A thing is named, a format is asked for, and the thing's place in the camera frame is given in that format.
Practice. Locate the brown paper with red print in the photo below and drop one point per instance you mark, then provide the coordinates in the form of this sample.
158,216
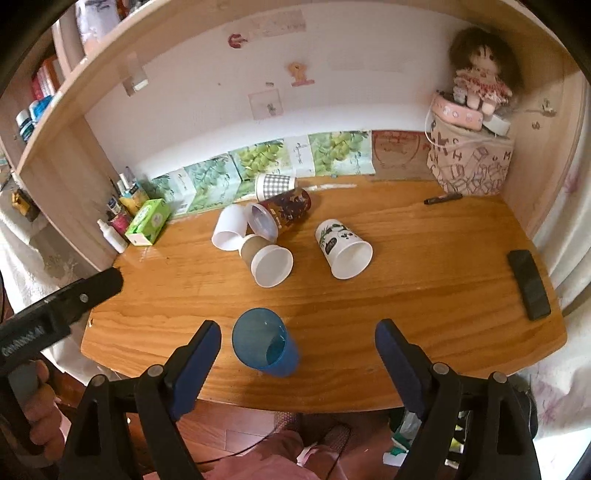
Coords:
398,154

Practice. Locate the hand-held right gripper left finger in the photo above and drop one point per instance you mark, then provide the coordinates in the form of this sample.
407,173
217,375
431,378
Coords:
198,364

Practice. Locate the pink wall sticker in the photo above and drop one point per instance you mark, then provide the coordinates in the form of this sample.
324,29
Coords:
300,74

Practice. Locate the red wall sticker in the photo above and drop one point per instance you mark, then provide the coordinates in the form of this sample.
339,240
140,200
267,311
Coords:
236,40

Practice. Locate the pink small bottle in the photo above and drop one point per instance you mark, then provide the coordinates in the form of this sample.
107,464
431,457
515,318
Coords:
120,222

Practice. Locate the teal leaf print card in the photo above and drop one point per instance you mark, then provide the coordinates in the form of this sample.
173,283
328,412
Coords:
170,190

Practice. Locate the person's leg in pink trousers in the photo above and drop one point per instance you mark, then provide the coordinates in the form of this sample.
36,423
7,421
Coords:
277,457

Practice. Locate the dark patterned cup with lid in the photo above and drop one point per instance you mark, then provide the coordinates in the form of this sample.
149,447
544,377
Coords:
286,207

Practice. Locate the checkered paper cup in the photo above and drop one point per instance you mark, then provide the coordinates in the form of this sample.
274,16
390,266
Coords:
274,184

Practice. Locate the wooden desk hutch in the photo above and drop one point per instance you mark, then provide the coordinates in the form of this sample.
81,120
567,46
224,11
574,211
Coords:
69,152

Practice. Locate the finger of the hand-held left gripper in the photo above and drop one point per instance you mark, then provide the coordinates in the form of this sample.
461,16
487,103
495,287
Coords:
92,288

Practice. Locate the yellow green packet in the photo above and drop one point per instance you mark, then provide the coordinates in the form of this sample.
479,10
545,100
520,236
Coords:
135,199

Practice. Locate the blue translucent plastic cup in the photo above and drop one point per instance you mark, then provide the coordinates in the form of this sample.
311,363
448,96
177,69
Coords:
265,344

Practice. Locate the clear plastic wall hook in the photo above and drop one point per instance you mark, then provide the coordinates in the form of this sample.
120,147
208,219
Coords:
134,76

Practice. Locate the white floral curtain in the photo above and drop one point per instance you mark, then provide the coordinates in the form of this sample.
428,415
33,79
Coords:
565,350

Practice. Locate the brown mesh slipper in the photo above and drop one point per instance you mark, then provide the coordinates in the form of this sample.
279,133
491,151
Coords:
286,421
338,438

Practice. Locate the green grape print card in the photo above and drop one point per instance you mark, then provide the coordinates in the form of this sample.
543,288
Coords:
339,150
261,159

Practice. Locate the green tissue box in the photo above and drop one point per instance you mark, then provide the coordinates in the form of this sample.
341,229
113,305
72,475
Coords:
147,222

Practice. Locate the green white packets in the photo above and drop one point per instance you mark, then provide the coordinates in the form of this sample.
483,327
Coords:
406,443

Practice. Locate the red books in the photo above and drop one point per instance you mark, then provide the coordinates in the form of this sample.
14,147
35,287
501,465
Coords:
46,79

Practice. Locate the white slim tube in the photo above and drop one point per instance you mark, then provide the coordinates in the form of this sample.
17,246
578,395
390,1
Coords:
125,181

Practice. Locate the white printed cloth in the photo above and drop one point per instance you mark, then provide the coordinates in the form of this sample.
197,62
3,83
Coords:
32,258

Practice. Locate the brown-haired rag doll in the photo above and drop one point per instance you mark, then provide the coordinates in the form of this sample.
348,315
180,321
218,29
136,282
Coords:
482,69

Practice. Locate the teal grape print card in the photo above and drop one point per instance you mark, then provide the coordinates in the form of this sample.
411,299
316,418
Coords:
210,180

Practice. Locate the letter print fabric basket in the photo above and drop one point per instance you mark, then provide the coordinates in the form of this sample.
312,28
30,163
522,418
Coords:
471,164

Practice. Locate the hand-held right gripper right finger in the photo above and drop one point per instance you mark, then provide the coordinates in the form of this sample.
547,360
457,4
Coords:
400,364

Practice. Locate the white spray bottle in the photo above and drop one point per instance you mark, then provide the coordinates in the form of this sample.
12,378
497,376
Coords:
111,236

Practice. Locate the black phone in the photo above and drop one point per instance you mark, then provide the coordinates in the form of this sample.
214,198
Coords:
529,284

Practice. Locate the white panda print paper cup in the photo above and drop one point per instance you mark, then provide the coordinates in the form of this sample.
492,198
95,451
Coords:
344,249

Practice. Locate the black marker pen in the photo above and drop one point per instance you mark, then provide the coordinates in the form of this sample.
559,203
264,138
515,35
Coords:
443,199

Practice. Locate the pink round box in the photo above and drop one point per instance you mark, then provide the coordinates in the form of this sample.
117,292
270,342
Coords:
458,111

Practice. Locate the person's left hand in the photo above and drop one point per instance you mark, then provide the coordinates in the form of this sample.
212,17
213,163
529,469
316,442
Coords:
44,417

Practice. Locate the plain white plastic cup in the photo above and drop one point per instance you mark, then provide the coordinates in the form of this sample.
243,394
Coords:
228,227

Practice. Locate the white cup with brown sleeve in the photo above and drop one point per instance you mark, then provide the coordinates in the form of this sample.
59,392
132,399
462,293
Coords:
268,264

